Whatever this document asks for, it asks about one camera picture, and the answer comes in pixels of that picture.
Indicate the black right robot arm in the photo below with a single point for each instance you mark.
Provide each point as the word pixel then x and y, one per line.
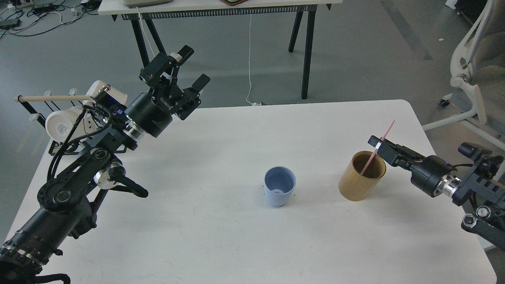
pixel 479 188

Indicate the white office chair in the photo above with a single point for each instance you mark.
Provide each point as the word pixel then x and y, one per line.
pixel 477 70

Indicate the black wire cup rack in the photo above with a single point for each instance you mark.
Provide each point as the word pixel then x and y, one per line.
pixel 53 106

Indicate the white mug on rack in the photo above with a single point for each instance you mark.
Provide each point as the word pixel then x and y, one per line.
pixel 59 124

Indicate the light blue cup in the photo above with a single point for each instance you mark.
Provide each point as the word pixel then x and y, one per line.
pixel 279 184

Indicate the white cup on rack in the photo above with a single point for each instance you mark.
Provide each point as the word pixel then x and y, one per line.
pixel 103 94

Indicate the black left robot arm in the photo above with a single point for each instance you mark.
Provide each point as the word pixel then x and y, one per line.
pixel 86 166

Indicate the pink chopstick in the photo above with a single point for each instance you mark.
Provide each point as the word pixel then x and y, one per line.
pixel 372 156

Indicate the wooden rack rod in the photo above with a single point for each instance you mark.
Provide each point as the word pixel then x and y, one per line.
pixel 59 98

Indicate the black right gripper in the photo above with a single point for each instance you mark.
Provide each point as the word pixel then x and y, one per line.
pixel 427 173

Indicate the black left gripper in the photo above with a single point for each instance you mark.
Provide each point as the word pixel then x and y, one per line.
pixel 153 111

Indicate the bamboo cylinder holder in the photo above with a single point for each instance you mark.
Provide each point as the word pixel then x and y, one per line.
pixel 360 177

